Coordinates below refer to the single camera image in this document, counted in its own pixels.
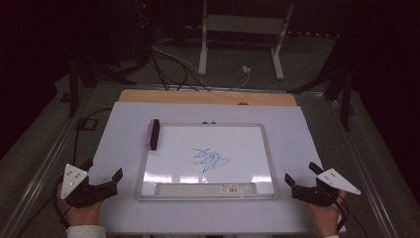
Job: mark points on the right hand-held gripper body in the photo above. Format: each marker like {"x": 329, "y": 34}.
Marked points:
{"x": 322, "y": 195}

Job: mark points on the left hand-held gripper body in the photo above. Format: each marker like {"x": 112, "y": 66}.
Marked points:
{"x": 74, "y": 185}

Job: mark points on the black and purple whiteboard eraser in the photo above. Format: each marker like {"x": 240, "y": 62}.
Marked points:
{"x": 154, "y": 134}

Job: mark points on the silver framed whiteboard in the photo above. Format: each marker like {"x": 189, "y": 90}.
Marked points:
{"x": 211, "y": 172}

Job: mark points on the person's right hand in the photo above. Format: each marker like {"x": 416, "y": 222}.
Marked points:
{"x": 327, "y": 219}

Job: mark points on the person's left hand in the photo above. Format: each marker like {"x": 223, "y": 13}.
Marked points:
{"x": 82, "y": 216}

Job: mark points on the black square floor plate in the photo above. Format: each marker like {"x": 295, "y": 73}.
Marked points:
{"x": 86, "y": 124}

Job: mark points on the large white sheet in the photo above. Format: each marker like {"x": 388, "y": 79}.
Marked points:
{"x": 122, "y": 132}

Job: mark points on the black tripod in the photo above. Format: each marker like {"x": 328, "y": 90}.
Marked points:
{"x": 345, "y": 99}
{"x": 73, "y": 89}

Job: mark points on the dark equipment with red light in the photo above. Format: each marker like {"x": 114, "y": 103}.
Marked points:
{"x": 142, "y": 29}

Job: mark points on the grey metal stand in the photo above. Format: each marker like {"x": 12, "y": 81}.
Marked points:
{"x": 203, "y": 49}

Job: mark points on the metal floor rail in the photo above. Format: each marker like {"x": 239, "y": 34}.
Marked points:
{"x": 46, "y": 158}
{"x": 360, "y": 172}

